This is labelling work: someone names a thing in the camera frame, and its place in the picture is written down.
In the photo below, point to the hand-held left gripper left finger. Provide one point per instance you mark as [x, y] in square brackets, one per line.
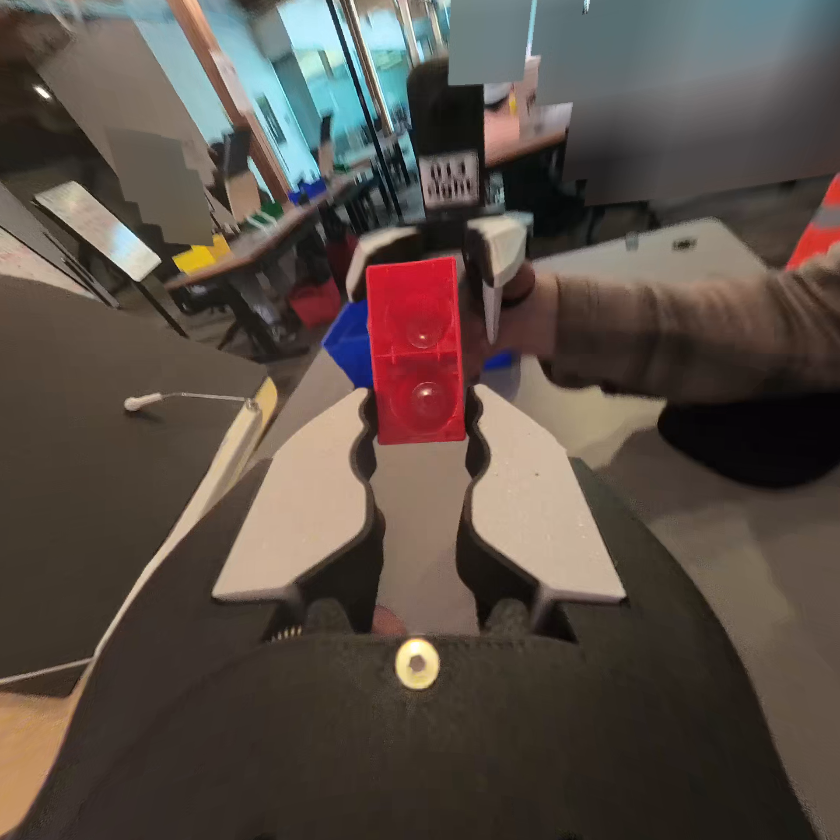
[295, 525]

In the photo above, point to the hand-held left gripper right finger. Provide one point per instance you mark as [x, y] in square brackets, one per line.
[545, 525]

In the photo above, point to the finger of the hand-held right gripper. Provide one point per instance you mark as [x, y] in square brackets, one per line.
[499, 250]
[381, 250]

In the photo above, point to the red plastic block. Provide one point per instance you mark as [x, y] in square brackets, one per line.
[414, 355]

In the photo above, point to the person's right hand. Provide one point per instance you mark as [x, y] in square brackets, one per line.
[528, 315]

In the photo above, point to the red bucket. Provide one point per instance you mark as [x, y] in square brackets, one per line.
[315, 305]

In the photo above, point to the blue plastic bin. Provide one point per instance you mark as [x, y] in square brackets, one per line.
[348, 348]

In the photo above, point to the long wooden workbench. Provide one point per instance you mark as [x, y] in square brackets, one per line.
[263, 243]

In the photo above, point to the yellow plastic bin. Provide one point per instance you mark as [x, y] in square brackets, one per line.
[201, 255]

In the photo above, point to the black backdrop board stand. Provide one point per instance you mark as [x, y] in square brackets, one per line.
[79, 460]

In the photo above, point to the whiteboard easel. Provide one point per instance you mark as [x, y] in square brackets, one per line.
[99, 230]

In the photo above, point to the orange traffic cone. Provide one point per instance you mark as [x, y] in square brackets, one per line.
[820, 230]

